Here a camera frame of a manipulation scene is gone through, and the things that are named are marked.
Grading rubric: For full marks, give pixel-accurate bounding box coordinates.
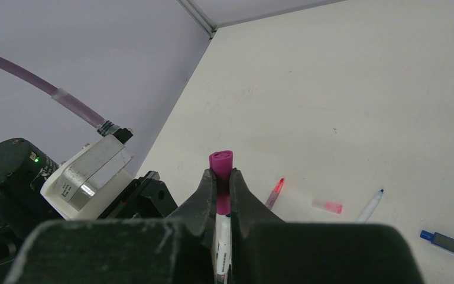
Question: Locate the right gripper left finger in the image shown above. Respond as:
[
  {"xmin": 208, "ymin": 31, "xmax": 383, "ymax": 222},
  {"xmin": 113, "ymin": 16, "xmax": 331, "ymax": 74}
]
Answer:
[{"xmin": 4, "ymin": 169, "xmax": 216, "ymax": 283}]

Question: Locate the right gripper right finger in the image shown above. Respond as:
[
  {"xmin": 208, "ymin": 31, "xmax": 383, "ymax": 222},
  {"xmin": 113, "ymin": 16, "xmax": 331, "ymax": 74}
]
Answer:
[{"xmin": 229, "ymin": 170, "xmax": 423, "ymax": 283}]

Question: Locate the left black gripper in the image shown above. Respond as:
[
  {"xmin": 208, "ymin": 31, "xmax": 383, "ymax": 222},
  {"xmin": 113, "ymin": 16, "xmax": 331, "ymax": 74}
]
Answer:
[{"xmin": 98, "ymin": 171, "xmax": 178, "ymax": 219}]

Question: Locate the pink highlighter pen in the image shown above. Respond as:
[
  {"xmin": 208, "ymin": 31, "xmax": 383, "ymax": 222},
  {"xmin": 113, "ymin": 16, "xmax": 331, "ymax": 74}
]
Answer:
[{"xmin": 265, "ymin": 178, "xmax": 285, "ymax": 210}]

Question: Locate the white pen with magenta cap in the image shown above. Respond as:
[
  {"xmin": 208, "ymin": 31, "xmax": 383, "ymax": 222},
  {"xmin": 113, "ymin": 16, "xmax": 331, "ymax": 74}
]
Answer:
[{"xmin": 209, "ymin": 150, "xmax": 234, "ymax": 283}]

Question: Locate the translucent pink pen cap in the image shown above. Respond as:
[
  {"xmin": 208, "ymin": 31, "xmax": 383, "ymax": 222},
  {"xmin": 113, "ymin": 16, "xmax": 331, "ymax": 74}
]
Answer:
[{"xmin": 312, "ymin": 198, "xmax": 343, "ymax": 214}]

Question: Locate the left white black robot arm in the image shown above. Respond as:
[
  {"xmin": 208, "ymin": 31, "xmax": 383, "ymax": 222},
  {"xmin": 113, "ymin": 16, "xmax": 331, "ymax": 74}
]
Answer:
[{"xmin": 0, "ymin": 135, "xmax": 177, "ymax": 283}]

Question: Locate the white blue-tip pen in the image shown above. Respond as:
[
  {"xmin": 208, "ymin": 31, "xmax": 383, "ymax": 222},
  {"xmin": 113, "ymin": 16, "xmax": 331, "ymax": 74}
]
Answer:
[{"xmin": 356, "ymin": 189, "xmax": 384, "ymax": 223}]

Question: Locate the blue grey pen cap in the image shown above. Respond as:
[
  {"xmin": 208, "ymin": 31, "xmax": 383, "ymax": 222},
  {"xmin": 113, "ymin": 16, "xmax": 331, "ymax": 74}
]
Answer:
[{"xmin": 419, "ymin": 230, "xmax": 454, "ymax": 254}]

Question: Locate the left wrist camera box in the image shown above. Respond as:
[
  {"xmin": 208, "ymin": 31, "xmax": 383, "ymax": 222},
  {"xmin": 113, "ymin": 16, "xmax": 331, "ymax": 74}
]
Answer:
[{"xmin": 40, "ymin": 135, "xmax": 134, "ymax": 220}]

